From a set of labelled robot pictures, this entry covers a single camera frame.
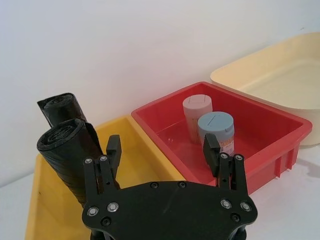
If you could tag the red plastic bin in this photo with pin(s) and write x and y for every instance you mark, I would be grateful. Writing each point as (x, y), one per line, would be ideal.
(250, 125)

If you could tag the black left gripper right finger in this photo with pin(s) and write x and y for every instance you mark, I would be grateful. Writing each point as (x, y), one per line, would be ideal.
(211, 155)

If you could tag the cream plastic bin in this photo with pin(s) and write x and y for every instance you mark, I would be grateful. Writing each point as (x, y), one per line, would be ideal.
(275, 82)

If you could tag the black garbage bag roll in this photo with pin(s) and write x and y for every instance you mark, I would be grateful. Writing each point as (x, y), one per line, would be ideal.
(62, 152)
(62, 105)

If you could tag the blue-lidded cylindrical container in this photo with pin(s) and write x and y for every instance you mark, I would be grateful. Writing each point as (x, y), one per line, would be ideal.
(215, 125)

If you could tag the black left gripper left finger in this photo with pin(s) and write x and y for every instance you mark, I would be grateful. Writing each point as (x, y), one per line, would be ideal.
(113, 155)

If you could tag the yellow plastic bin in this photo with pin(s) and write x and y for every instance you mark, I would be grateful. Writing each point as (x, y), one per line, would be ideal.
(140, 150)

